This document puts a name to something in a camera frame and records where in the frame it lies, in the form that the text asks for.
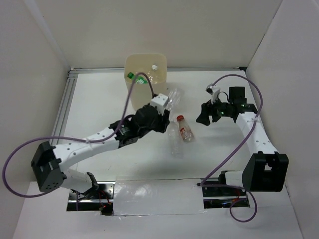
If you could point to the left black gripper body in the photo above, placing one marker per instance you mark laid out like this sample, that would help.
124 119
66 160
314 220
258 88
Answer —
159 124

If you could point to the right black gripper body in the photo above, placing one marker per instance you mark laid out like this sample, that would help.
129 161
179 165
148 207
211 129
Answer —
221 109

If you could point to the red cap labelled bottle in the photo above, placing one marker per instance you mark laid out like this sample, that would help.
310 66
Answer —
184 129

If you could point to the clear bottle white cap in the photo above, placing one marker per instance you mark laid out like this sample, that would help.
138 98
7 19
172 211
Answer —
175 141

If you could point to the clear bottle blue cap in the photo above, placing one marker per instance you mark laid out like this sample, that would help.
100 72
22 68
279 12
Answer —
174 97

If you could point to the green plastic bottle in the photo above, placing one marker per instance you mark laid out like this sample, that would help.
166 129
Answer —
139 80

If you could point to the clear crushed bottle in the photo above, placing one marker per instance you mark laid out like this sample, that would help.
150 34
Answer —
154 74

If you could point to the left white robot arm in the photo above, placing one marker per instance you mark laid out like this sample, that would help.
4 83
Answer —
52 164

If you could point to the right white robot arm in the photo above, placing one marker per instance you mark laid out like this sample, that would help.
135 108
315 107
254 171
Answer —
266 169

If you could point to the beige plastic bin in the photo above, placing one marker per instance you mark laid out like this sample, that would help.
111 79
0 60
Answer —
141 94

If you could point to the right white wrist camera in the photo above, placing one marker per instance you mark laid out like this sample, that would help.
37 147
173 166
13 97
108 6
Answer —
213 91

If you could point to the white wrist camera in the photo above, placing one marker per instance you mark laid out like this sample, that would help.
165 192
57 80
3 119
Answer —
213 91
160 102

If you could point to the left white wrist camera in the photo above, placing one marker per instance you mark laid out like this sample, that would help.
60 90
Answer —
160 102

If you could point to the aluminium frame rail back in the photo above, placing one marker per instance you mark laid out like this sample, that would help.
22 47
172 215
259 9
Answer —
169 69

